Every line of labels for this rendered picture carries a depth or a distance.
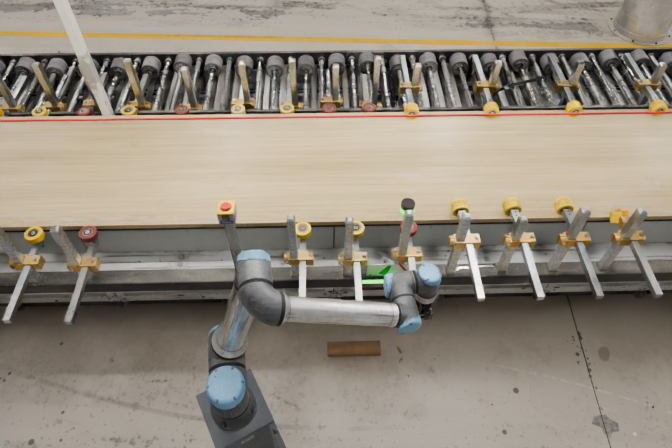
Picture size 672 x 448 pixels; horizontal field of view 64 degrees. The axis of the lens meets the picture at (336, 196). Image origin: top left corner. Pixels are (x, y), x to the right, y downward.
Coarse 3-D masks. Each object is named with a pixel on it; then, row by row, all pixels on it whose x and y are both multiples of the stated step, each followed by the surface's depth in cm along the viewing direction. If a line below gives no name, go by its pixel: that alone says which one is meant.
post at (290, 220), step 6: (288, 216) 225; (294, 216) 226; (288, 222) 225; (294, 222) 225; (288, 228) 228; (294, 228) 228; (288, 234) 231; (294, 234) 232; (288, 240) 235; (294, 240) 235; (294, 246) 239; (294, 252) 242; (294, 270) 254
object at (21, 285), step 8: (32, 248) 249; (40, 248) 252; (24, 272) 241; (24, 280) 238; (16, 288) 235; (24, 288) 238; (16, 296) 233; (8, 304) 230; (16, 304) 231; (8, 312) 228; (8, 320) 226
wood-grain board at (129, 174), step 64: (0, 128) 294; (64, 128) 294; (128, 128) 294; (192, 128) 295; (256, 128) 295; (320, 128) 296; (384, 128) 296; (448, 128) 296; (512, 128) 297; (576, 128) 297; (640, 128) 297; (0, 192) 264; (64, 192) 265; (128, 192) 265; (192, 192) 265; (256, 192) 266; (320, 192) 266; (384, 192) 266; (448, 192) 266; (512, 192) 267; (576, 192) 267; (640, 192) 267
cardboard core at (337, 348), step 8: (328, 344) 302; (336, 344) 302; (344, 344) 302; (352, 344) 302; (360, 344) 302; (368, 344) 302; (376, 344) 302; (328, 352) 300; (336, 352) 300; (344, 352) 300; (352, 352) 301; (360, 352) 301; (368, 352) 301; (376, 352) 301
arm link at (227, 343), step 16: (240, 256) 181; (256, 256) 179; (240, 272) 178; (256, 272) 175; (240, 304) 188; (224, 320) 202; (240, 320) 196; (208, 336) 226; (224, 336) 207; (240, 336) 206; (208, 352) 222; (224, 352) 213; (240, 352) 216; (208, 368) 219
